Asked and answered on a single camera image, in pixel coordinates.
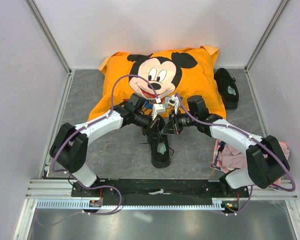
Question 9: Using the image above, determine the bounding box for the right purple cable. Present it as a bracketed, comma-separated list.
[174, 92, 296, 193]

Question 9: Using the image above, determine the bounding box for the orange Mickey Mouse pillow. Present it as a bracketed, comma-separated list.
[88, 46, 226, 121]

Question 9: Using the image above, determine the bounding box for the grey slotted cable duct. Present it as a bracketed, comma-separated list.
[36, 197, 234, 211]

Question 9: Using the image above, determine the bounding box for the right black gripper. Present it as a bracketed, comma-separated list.
[160, 108, 198, 136]

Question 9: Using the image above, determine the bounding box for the aluminium frame post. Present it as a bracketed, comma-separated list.
[24, 0, 72, 75]
[244, 0, 290, 72]

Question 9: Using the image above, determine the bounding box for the left aluminium frame post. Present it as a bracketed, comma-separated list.
[24, 0, 72, 75]

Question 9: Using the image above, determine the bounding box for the white tape scrap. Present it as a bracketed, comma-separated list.
[148, 188, 172, 196]

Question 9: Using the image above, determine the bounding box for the purple cable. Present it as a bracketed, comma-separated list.
[36, 74, 165, 227]
[174, 92, 296, 193]

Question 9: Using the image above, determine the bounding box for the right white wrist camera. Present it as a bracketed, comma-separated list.
[164, 94, 181, 114]

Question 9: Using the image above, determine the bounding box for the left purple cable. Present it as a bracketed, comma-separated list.
[36, 74, 165, 227]

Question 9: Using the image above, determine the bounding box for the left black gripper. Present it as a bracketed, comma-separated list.
[132, 111, 162, 141]

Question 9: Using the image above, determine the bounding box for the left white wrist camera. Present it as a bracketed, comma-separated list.
[151, 97, 166, 121]

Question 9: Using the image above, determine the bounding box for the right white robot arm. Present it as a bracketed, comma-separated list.
[161, 94, 290, 197]

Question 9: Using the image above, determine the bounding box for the black sneaker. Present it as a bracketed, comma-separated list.
[142, 115, 174, 169]
[214, 68, 239, 110]

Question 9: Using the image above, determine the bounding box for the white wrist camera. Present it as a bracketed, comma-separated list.
[151, 97, 166, 121]
[164, 94, 181, 114]

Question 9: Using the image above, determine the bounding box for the pink crumpled cloth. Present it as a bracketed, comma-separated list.
[209, 138, 291, 188]

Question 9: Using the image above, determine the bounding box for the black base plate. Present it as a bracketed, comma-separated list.
[71, 178, 249, 206]

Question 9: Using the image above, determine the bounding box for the right aluminium frame post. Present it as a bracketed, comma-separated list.
[244, 0, 290, 72]

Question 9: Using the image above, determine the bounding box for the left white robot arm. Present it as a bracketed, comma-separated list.
[49, 93, 166, 197]

